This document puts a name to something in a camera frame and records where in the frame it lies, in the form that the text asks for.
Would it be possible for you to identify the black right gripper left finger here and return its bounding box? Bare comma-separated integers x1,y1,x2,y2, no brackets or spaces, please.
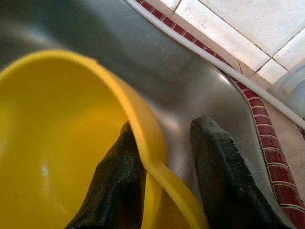
63,120,148,229

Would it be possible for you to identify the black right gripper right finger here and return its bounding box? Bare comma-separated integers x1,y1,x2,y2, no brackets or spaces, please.
190,116,290,229

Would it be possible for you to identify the yellow plastic bowl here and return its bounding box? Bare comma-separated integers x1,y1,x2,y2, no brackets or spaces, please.
0,49,210,229

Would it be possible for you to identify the clear bottle blue label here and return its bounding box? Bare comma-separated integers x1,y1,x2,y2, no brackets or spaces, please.
271,64,305,120

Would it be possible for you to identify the stainless steel sink basin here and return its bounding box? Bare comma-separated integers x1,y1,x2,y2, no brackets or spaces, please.
0,0,297,229

